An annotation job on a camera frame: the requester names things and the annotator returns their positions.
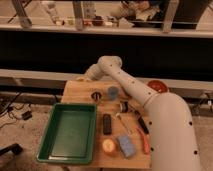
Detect yellow banana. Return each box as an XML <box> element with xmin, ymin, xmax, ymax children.
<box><xmin>76</xmin><ymin>77</ymin><xmax>87</xmax><ymax>82</ymax></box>

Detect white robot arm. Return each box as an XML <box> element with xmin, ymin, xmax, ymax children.
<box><xmin>85</xmin><ymin>56</ymin><xmax>201</xmax><ymax>171</ymax></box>

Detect blue plastic cup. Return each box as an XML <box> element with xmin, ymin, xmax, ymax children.
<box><xmin>107</xmin><ymin>86</ymin><xmax>119</xmax><ymax>101</ymax></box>

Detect small black round object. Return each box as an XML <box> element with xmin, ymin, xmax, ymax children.
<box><xmin>91</xmin><ymin>92</ymin><xmax>102</xmax><ymax>102</ymax></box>

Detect black binder clip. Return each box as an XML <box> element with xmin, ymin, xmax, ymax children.
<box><xmin>120</xmin><ymin>101</ymin><xmax>128</xmax><ymax>113</ymax></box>

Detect metal spoon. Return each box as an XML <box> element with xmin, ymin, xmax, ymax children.
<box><xmin>116</xmin><ymin>113</ymin><xmax>132</xmax><ymax>135</ymax></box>

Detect black remote control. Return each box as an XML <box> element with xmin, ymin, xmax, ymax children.
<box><xmin>103</xmin><ymin>114</ymin><xmax>112</xmax><ymax>135</ymax></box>

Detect red bowl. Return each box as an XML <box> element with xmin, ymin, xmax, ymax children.
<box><xmin>147</xmin><ymin>80</ymin><xmax>168</xmax><ymax>93</ymax></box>

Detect orange round fruit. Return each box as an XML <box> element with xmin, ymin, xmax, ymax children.
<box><xmin>102</xmin><ymin>139</ymin><xmax>116</xmax><ymax>155</ymax></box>

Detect green plastic tray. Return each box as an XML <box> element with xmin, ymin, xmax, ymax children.
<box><xmin>37</xmin><ymin>103</ymin><xmax>96</xmax><ymax>165</ymax></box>

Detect blue sponge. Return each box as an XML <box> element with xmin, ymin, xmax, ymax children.
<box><xmin>117</xmin><ymin>135</ymin><xmax>136</xmax><ymax>158</ymax></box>

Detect black power adapter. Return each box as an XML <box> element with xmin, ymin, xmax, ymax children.
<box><xmin>21</xmin><ymin>111</ymin><xmax>32</xmax><ymax>120</ymax></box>

